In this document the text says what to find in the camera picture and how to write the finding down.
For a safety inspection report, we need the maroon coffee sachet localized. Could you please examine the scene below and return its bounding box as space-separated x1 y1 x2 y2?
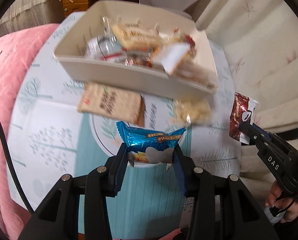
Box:
229 93 259 145

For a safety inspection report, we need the blue cream cracker packet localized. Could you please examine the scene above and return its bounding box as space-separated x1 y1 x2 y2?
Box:
116 121 186 166

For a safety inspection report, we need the person right hand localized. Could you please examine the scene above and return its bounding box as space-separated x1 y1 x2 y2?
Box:
265 181 298 223

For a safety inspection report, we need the clear bag of biscuits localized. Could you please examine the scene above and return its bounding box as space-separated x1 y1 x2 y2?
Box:
173 99 212 127

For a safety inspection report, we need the clear pack rice cracker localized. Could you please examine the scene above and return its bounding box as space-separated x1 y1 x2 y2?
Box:
174 60 219 89

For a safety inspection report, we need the beige soda cracker packet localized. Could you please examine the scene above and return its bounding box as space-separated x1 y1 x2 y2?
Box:
77 82 145 127

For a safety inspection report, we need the cream sofa cover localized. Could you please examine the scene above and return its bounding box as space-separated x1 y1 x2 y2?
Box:
195 0 298 201

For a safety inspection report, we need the white yellow snack sachet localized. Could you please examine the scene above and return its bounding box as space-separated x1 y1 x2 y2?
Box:
151 43 190 76

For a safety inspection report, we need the white plastic storage bin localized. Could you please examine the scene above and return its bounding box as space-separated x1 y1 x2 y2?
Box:
53 0 219 100

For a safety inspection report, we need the lace covered cabinet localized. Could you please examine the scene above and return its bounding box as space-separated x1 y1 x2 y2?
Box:
0 0 65 37

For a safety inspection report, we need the black cable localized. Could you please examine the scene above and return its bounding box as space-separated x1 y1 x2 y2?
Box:
0 103 34 214

